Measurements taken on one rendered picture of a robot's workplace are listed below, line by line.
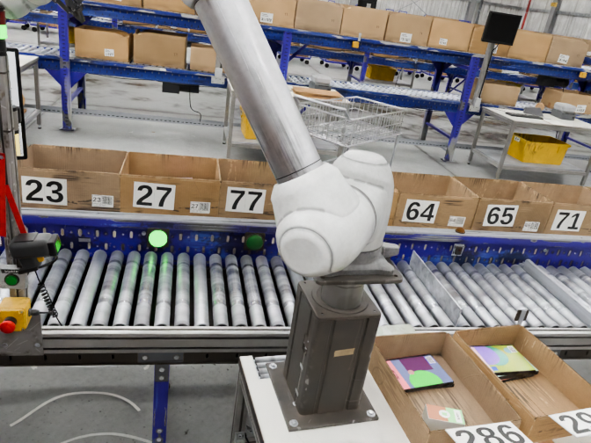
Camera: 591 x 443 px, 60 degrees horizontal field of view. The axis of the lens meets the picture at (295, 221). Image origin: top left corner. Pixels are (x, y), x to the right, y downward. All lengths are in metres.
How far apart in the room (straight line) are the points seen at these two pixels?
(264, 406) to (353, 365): 0.27
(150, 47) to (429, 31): 3.46
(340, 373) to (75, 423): 1.42
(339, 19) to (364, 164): 5.64
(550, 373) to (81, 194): 1.80
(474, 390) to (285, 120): 1.06
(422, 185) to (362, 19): 4.37
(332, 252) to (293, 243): 0.08
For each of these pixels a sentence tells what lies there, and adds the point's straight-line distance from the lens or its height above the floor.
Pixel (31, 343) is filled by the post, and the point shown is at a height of 0.71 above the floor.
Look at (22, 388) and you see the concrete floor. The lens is 2.72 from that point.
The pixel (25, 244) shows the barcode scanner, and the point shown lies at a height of 1.08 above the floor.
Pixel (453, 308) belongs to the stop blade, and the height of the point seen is 0.78.
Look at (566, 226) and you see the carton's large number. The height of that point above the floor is 0.93.
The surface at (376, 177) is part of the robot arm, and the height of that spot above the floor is 1.44.
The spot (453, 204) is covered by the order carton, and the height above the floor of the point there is 1.01.
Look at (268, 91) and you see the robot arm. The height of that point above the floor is 1.61.
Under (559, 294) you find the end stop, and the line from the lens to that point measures 2.52.
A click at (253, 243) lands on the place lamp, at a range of 2.15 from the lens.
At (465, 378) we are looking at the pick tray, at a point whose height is 0.78.
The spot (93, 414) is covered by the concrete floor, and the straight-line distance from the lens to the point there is 2.54.
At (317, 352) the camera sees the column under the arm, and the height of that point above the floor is 0.97.
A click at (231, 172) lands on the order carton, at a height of 0.99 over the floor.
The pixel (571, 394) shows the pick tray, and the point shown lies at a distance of 1.88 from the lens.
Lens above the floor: 1.79
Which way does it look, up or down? 24 degrees down
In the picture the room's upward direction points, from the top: 9 degrees clockwise
